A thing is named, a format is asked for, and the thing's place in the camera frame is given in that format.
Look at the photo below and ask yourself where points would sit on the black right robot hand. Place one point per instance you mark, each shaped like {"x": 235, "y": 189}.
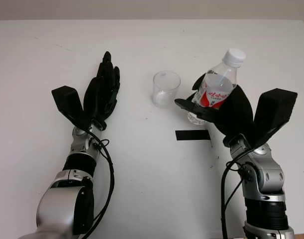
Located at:
{"x": 237, "y": 114}

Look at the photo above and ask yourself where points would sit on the clear water bottle red label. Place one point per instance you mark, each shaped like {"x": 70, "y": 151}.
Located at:
{"x": 219, "y": 84}

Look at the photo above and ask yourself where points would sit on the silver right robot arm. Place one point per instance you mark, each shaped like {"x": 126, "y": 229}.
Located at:
{"x": 263, "y": 179}

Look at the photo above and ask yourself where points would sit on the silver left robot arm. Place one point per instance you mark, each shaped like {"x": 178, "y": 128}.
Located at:
{"x": 62, "y": 199}

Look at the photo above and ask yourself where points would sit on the clear plastic cup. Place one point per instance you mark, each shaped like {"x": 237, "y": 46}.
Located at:
{"x": 166, "y": 92}

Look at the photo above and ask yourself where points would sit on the black tape strip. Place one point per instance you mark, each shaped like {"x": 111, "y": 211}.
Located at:
{"x": 191, "y": 135}

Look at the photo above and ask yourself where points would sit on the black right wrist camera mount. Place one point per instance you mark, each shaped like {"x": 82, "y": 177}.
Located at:
{"x": 276, "y": 109}

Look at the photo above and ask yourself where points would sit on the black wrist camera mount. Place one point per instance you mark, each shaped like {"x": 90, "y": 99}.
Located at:
{"x": 276, "y": 109}
{"x": 67, "y": 102}

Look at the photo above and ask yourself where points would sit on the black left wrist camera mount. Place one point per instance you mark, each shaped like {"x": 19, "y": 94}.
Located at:
{"x": 67, "y": 102}

